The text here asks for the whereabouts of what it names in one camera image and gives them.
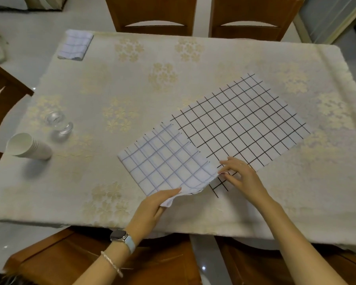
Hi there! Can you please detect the person's left hand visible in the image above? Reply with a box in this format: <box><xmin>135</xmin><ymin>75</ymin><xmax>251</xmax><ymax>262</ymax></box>
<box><xmin>125</xmin><ymin>188</ymin><xmax>182</xmax><ymax>239</ymax></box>

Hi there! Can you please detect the person's right hand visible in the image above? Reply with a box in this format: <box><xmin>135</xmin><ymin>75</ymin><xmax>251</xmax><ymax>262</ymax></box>
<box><xmin>218</xmin><ymin>157</ymin><xmax>272</xmax><ymax>206</ymax></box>

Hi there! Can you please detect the white cloth with black grid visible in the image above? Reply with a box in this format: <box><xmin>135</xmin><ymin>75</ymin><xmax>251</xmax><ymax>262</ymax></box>
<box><xmin>117</xmin><ymin>73</ymin><xmax>312</xmax><ymax>208</ymax></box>

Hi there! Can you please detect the person's left forearm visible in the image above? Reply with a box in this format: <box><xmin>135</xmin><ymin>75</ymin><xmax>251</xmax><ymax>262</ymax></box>
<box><xmin>73</xmin><ymin>234</ymin><xmax>146</xmax><ymax>285</ymax></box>

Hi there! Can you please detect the person's right forearm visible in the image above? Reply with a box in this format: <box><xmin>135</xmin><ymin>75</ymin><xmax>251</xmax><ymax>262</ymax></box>
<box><xmin>262</xmin><ymin>198</ymin><xmax>349</xmax><ymax>285</ymax></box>

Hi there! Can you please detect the brown wooden chair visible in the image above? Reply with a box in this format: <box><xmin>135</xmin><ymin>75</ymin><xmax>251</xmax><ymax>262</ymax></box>
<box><xmin>3</xmin><ymin>226</ymin><xmax>203</xmax><ymax>285</ymax></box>
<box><xmin>0</xmin><ymin>58</ymin><xmax>35</xmax><ymax>162</ymax></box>
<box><xmin>208</xmin><ymin>0</ymin><xmax>305</xmax><ymax>42</ymax></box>
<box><xmin>105</xmin><ymin>0</ymin><xmax>198</xmax><ymax>37</ymax></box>
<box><xmin>216</xmin><ymin>236</ymin><xmax>356</xmax><ymax>285</ymax></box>

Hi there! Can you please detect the cream floral tablecloth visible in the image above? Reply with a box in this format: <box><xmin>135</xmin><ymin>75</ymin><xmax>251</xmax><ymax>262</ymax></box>
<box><xmin>0</xmin><ymin>30</ymin><xmax>356</xmax><ymax>259</ymax></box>

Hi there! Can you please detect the clear drinking glass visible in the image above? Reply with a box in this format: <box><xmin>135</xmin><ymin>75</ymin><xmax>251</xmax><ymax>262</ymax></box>
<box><xmin>44</xmin><ymin>111</ymin><xmax>74</xmax><ymax>137</ymax></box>

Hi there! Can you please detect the stack of white paper cups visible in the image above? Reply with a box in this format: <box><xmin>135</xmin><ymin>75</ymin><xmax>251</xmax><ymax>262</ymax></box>
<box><xmin>6</xmin><ymin>132</ymin><xmax>53</xmax><ymax>161</ymax></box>

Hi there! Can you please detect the folded white checked cloth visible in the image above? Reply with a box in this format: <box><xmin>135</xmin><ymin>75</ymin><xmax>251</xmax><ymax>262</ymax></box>
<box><xmin>57</xmin><ymin>29</ymin><xmax>94</xmax><ymax>61</ymax></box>

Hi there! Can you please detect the white framed glass door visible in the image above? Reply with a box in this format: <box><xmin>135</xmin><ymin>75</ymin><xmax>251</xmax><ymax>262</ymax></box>
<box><xmin>293</xmin><ymin>0</ymin><xmax>356</xmax><ymax>45</ymax></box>

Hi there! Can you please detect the grey smartwatch with pale strap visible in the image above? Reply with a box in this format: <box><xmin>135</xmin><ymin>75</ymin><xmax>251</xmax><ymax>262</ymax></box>
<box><xmin>110</xmin><ymin>230</ymin><xmax>136</xmax><ymax>255</ymax></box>

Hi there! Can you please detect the thin beaded bracelet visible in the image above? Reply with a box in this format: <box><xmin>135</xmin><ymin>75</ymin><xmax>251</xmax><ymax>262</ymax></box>
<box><xmin>100</xmin><ymin>251</ymin><xmax>124</xmax><ymax>278</ymax></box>

